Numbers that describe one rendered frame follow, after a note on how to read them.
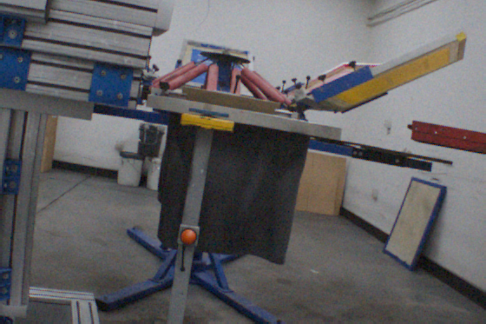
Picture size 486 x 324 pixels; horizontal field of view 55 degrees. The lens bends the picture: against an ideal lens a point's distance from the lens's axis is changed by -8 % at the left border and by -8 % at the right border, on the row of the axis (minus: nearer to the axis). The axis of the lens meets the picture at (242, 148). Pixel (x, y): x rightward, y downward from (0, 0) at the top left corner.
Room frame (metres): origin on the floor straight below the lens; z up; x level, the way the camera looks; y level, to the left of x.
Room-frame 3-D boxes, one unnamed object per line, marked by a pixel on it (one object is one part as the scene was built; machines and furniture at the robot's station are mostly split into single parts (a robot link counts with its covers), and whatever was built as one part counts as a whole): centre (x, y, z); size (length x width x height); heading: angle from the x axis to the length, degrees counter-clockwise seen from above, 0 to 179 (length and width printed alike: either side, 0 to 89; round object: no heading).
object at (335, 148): (2.64, -0.43, 0.91); 1.34 x 0.40 x 0.08; 67
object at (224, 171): (1.56, 0.02, 0.74); 0.45 x 0.03 x 0.43; 97
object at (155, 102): (1.85, 0.05, 0.97); 0.79 x 0.58 x 0.04; 7
